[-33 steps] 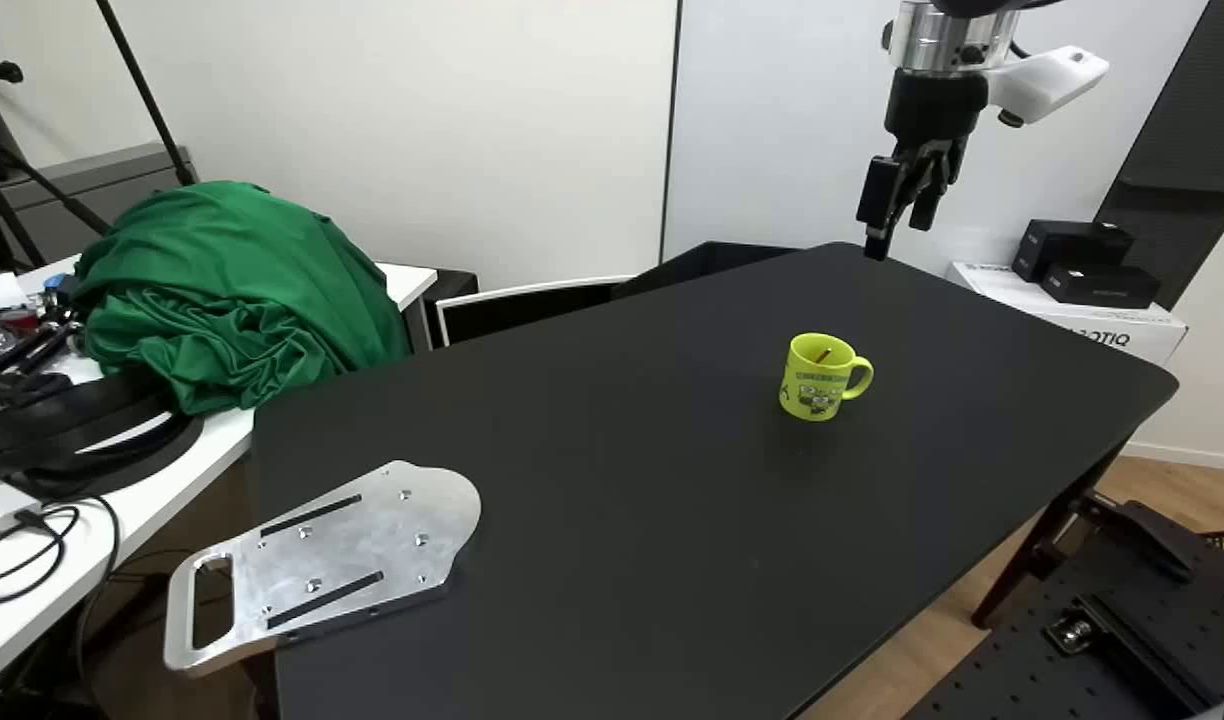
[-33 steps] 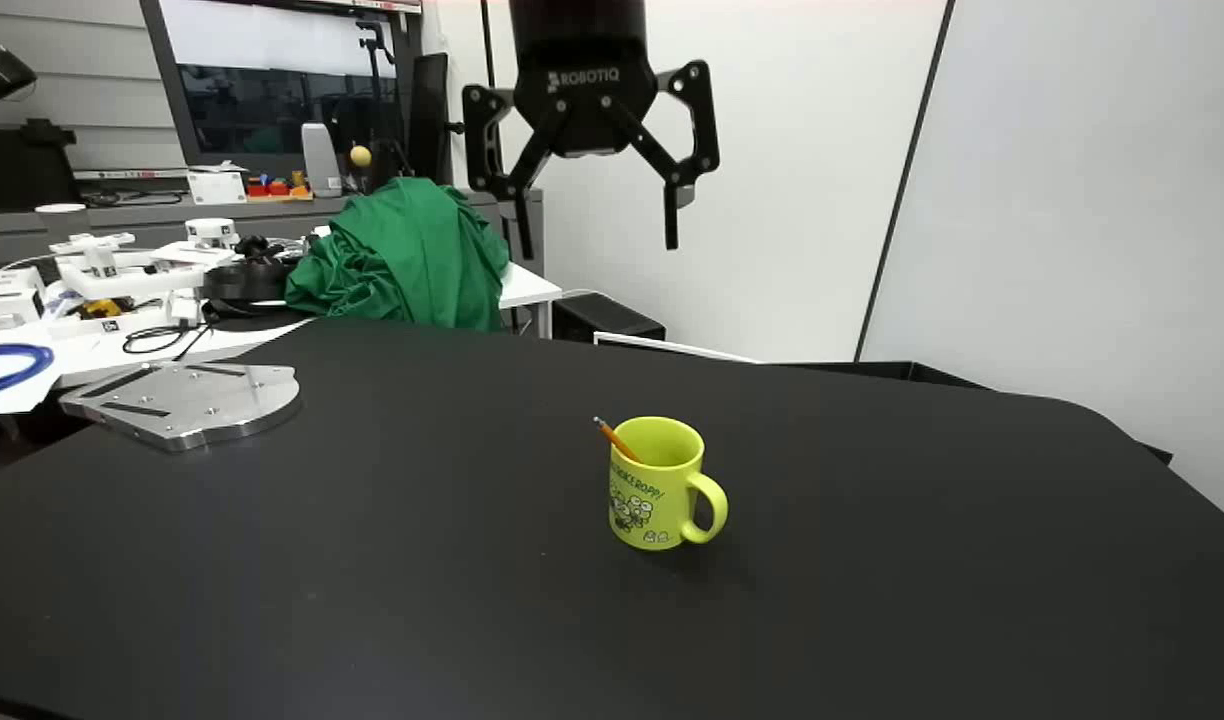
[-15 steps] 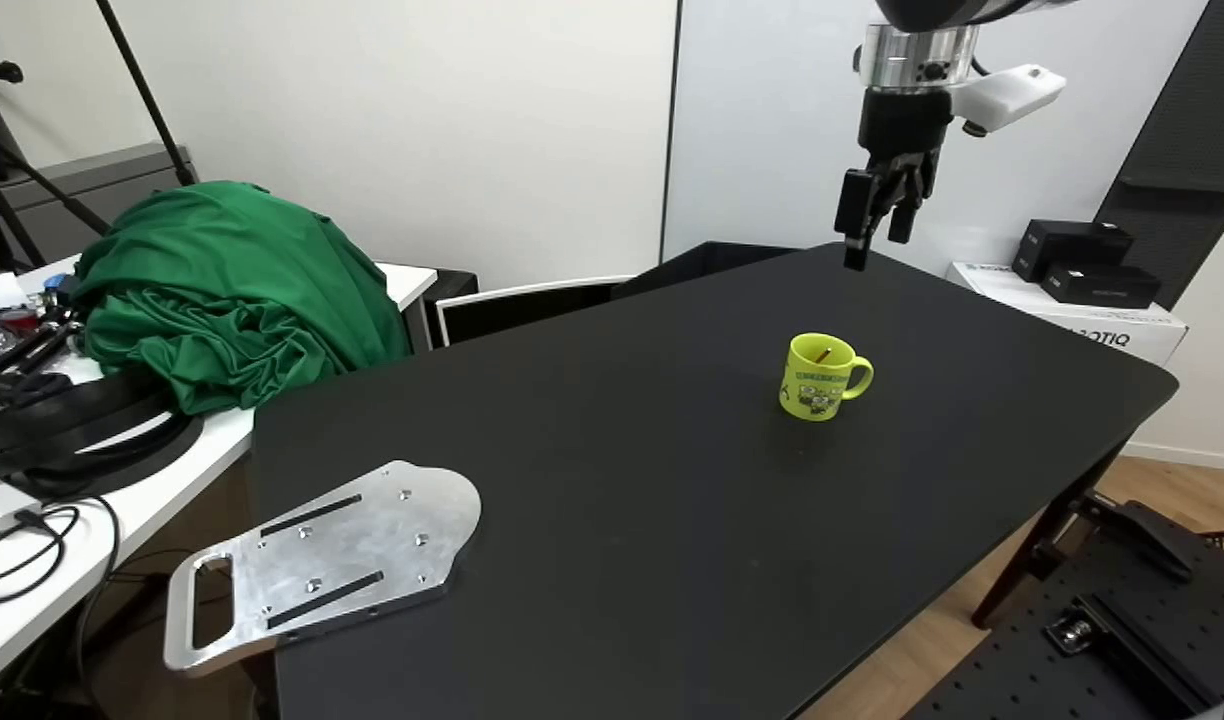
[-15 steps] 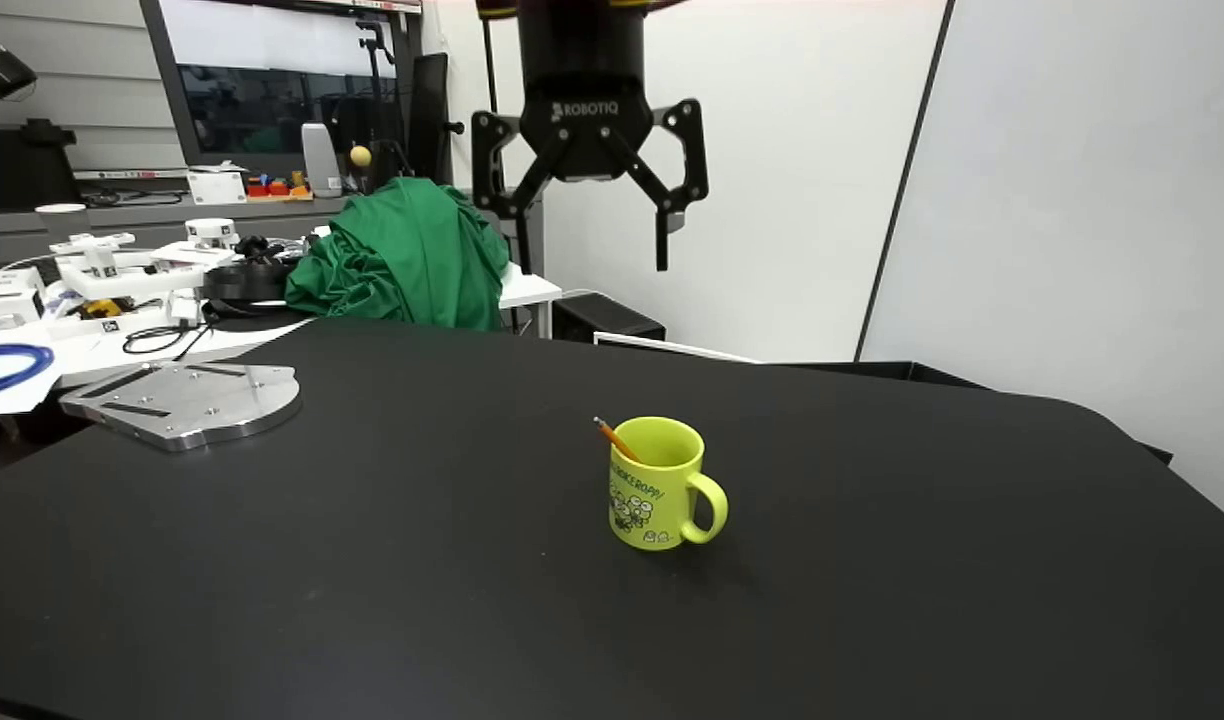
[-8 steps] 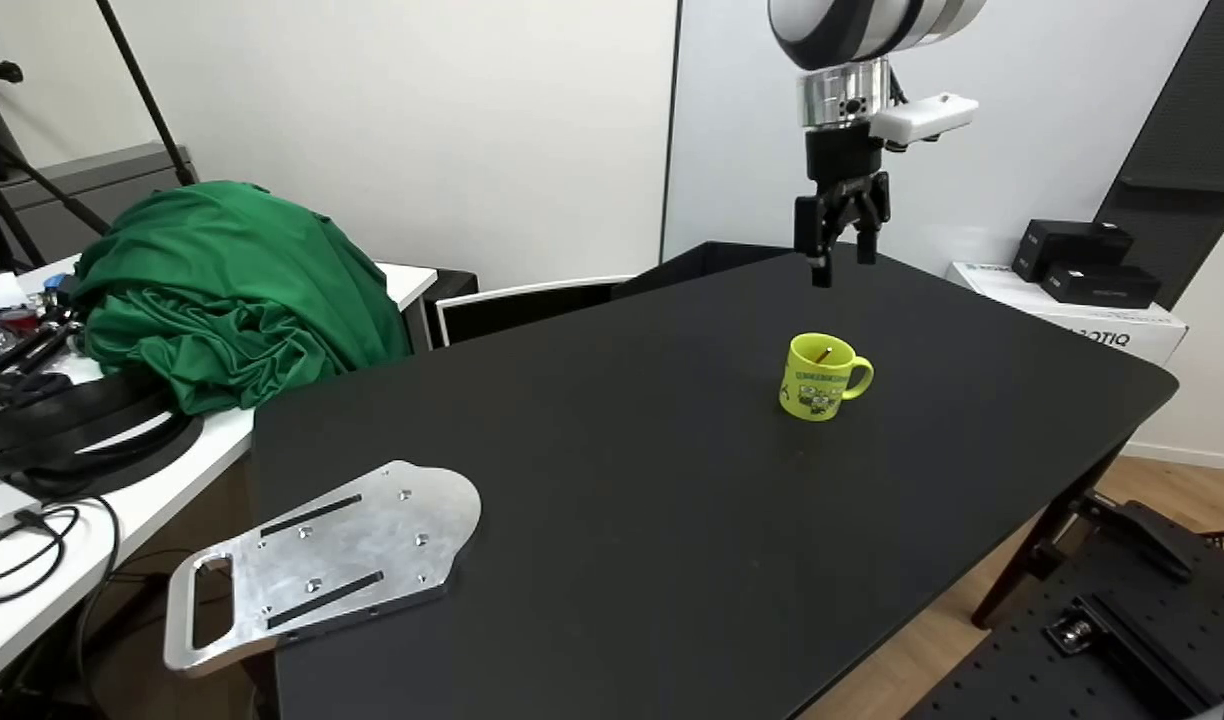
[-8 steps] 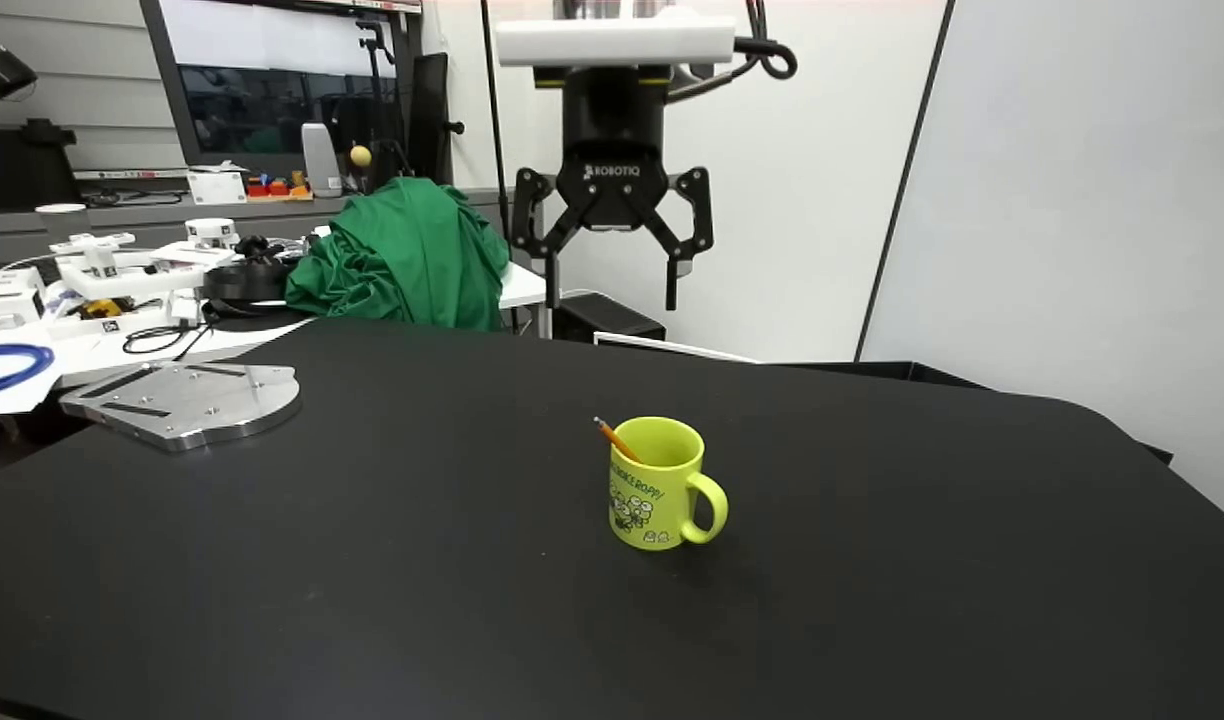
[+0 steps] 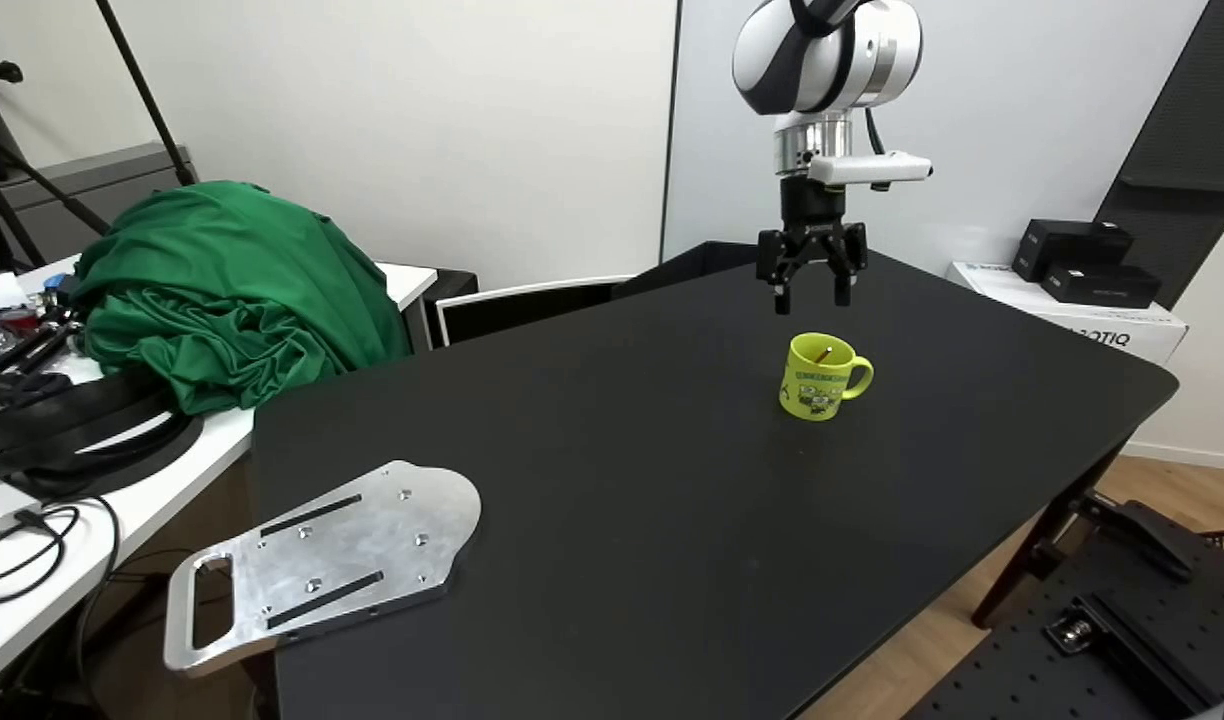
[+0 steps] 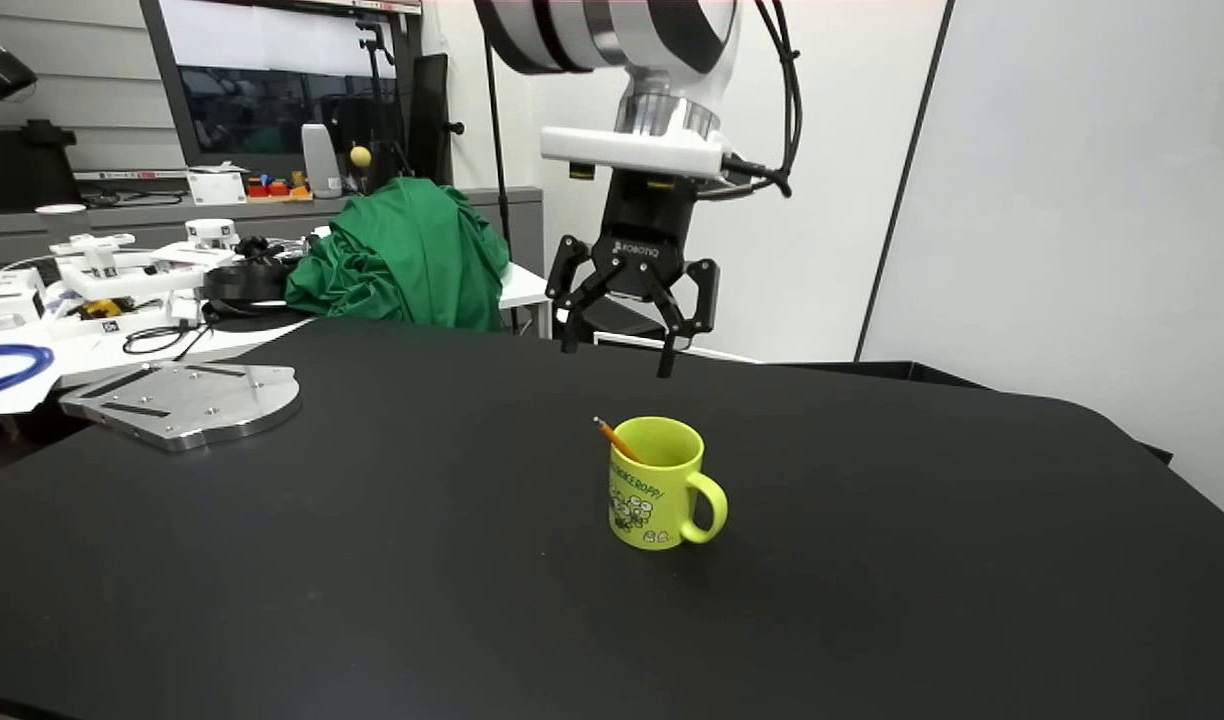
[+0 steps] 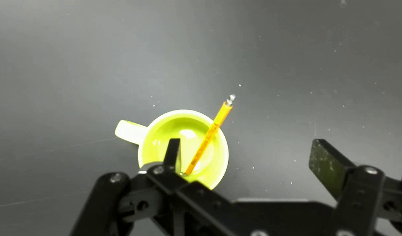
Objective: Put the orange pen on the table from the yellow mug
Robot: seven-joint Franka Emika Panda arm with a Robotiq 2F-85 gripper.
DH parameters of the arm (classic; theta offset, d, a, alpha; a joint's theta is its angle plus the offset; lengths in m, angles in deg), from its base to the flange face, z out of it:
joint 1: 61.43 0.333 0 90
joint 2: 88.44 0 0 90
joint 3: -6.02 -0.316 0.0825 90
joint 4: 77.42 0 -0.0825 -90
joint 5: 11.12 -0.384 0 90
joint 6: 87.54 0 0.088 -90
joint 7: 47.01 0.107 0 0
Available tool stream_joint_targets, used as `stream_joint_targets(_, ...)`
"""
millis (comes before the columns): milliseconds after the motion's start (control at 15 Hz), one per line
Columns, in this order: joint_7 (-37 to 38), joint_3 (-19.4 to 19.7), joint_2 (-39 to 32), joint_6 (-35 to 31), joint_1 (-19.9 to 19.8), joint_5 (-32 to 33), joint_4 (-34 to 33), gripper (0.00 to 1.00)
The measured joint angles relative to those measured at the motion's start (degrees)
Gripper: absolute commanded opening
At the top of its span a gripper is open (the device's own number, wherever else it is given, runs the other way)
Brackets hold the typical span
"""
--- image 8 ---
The yellow mug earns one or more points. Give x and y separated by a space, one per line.
655 497

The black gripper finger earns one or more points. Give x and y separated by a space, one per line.
678 312
572 294

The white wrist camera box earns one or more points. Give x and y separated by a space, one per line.
635 149

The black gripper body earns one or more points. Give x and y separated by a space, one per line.
650 221

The green cloth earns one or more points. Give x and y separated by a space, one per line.
399 252

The black framed monitor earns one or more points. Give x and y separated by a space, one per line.
285 83

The black round device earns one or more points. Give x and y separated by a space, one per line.
246 285

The small white box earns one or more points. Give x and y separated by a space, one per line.
216 187

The white black Franka robot arm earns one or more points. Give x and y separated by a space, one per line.
572 35

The white side table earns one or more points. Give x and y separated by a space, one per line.
67 340

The orange pen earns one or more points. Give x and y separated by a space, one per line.
608 435

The white plastic parts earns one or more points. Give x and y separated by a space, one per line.
119 261

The black bag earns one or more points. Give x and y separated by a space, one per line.
23 165

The yellow ball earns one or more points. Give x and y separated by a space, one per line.
360 158

